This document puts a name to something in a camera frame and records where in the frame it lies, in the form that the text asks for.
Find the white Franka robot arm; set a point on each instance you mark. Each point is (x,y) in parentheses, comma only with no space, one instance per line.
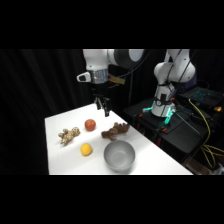
(100,60)

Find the black robot stand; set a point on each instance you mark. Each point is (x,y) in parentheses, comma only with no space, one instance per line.
(180,133)

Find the yellow ball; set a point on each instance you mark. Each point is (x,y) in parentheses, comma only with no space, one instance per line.
(86,149)

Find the spotted tan plush giraffe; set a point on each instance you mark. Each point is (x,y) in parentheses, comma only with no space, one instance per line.
(69,135)

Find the brown plush deer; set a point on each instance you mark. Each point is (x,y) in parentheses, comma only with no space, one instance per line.
(115,130)

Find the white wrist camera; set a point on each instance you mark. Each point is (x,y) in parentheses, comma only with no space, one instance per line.
(83,77)

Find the orange ball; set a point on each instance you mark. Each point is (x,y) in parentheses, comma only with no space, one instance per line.
(90,125)

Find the black laptop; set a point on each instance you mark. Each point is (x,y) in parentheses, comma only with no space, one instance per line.
(204,95)

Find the grey metal bowl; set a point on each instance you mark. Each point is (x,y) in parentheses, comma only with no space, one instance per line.
(119,156)

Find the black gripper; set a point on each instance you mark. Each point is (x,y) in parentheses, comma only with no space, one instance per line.
(99,89)

